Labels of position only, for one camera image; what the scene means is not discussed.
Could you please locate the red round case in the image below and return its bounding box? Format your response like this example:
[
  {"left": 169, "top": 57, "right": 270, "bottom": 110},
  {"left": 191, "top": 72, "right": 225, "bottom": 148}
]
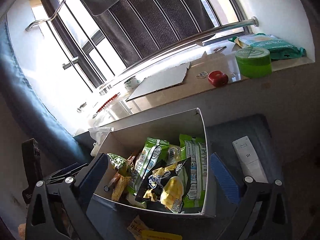
[{"left": 208, "top": 70, "right": 229, "bottom": 87}]

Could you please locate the grey towel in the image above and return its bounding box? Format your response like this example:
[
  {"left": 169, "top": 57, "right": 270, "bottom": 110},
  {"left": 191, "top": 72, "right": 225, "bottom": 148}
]
[{"left": 71, "top": 0, "right": 220, "bottom": 68}]

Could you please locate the blue curtain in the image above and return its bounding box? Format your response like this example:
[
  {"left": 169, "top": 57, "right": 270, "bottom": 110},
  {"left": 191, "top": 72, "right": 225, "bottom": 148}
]
[{"left": 0, "top": 17, "right": 94, "bottom": 165}]

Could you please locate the white cardboard box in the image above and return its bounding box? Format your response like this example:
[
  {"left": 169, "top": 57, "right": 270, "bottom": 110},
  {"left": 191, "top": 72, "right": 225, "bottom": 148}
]
[{"left": 91, "top": 107, "right": 217, "bottom": 218}]

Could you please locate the dark window frame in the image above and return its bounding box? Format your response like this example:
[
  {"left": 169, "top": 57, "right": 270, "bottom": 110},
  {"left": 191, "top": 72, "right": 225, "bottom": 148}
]
[{"left": 29, "top": 0, "right": 253, "bottom": 93}]

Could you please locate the red beaded pen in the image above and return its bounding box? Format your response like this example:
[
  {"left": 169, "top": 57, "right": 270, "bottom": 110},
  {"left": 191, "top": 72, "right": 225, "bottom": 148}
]
[{"left": 92, "top": 94, "right": 120, "bottom": 118}]

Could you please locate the pale snack packet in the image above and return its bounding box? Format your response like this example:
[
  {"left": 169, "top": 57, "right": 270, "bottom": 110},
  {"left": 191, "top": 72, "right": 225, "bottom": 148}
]
[{"left": 166, "top": 145, "right": 182, "bottom": 166}]

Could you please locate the cardboard sheet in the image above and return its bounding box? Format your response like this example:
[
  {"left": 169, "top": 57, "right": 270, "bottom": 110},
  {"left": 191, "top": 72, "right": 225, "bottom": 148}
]
[{"left": 126, "top": 61, "right": 192, "bottom": 102}]

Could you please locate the green wipes pack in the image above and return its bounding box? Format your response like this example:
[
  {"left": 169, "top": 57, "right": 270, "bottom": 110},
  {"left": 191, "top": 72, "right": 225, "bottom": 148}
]
[{"left": 228, "top": 33, "right": 307, "bottom": 60}]

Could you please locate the green seaweed packet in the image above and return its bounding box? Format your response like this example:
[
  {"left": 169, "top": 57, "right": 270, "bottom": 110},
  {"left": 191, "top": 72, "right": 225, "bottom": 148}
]
[{"left": 127, "top": 137, "right": 170, "bottom": 196}]

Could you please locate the orange snack packet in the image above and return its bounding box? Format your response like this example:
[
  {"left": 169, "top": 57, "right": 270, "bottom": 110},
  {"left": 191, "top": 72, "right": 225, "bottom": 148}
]
[{"left": 114, "top": 151, "right": 141, "bottom": 180}]

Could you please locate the white remote control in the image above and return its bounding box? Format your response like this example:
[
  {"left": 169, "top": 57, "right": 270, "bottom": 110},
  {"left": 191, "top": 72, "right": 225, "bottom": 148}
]
[{"left": 232, "top": 135, "right": 268, "bottom": 183}]

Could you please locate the small green snack packet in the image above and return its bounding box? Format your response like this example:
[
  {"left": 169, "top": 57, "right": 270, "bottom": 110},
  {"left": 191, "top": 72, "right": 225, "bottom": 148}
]
[{"left": 107, "top": 153, "right": 133, "bottom": 177}]

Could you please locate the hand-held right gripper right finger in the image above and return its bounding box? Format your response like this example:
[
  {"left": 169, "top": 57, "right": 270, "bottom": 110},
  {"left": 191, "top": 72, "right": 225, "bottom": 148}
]
[{"left": 209, "top": 152, "right": 293, "bottom": 240}]

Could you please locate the black yellow snack packet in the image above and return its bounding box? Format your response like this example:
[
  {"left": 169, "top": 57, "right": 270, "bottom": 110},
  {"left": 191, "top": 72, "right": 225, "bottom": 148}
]
[{"left": 135, "top": 156, "right": 192, "bottom": 213}]

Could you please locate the green round container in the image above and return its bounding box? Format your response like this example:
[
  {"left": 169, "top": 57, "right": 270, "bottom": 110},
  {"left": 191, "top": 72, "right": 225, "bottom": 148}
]
[{"left": 235, "top": 47, "right": 272, "bottom": 78}]

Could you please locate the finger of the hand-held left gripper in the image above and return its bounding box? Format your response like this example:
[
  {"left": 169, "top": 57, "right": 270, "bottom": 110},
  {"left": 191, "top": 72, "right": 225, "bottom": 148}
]
[
  {"left": 44, "top": 174, "right": 66, "bottom": 184},
  {"left": 49, "top": 162, "right": 87, "bottom": 177}
]

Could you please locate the yellow-green snack packet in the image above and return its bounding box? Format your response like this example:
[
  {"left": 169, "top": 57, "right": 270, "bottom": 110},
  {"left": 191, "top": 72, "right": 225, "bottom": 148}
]
[{"left": 179, "top": 134, "right": 207, "bottom": 207}]

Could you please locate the tissue box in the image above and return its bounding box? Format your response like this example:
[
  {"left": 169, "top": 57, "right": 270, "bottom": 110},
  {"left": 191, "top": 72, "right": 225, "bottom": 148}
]
[{"left": 88, "top": 126, "right": 114, "bottom": 157}]

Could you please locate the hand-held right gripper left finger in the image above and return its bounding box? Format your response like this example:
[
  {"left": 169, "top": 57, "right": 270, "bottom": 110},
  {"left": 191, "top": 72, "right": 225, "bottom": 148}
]
[{"left": 25, "top": 152, "right": 110, "bottom": 240}]

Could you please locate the metal window guard rail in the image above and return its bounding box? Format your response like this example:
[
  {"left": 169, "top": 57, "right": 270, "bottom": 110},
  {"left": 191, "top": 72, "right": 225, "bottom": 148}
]
[{"left": 25, "top": 0, "right": 259, "bottom": 80}]

